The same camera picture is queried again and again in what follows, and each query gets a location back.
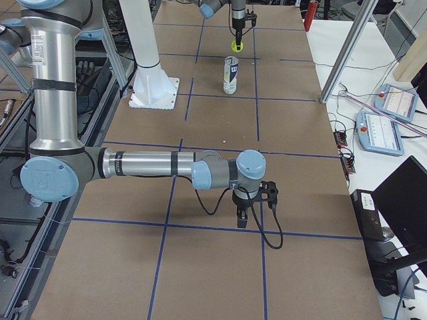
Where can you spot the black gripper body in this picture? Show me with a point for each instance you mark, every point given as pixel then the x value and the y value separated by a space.
pixel 237 24
pixel 242 201

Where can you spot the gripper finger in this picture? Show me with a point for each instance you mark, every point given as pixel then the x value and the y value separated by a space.
pixel 240 39
pixel 244 219
pixel 240 219
pixel 237 38

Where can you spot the yellow tennis ball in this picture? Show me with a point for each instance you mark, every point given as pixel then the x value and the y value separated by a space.
pixel 237 47

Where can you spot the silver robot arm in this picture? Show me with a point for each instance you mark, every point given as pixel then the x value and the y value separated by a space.
pixel 60 164
pixel 206 8

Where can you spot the clear tennis ball can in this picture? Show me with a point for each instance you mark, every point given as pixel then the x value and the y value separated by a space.
pixel 231 66

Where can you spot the red cylinder tube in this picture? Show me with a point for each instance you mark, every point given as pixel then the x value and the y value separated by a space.
pixel 310 13

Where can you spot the orange connector block near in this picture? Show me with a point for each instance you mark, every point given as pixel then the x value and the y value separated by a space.
pixel 347 164

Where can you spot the orange connector block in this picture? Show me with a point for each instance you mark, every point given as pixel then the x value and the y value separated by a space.
pixel 347 164
pixel 340 138

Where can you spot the orange connector block far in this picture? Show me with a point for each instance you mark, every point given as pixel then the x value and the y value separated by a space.
pixel 340 138

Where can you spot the black computer box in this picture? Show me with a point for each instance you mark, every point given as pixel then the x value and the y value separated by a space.
pixel 389 269

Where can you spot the near blue teach pendant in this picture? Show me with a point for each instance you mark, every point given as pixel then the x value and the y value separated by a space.
pixel 378 134

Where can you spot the blue teach pendant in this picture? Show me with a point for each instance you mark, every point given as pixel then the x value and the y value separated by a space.
pixel 397 102
pixel 378 134

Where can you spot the black monitor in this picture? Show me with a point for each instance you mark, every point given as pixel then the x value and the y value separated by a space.
pixel 401 199

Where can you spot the far blue teach pendant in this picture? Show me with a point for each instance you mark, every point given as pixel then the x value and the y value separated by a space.
pixel 397 102

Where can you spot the wooden board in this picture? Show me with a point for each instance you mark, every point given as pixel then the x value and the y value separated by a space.
pixel 413 61

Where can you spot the aluminium frame post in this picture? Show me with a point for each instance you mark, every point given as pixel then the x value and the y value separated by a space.
pixel 350 42

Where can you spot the aluminium side frame rack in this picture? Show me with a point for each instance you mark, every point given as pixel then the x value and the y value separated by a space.
pixel 29 225

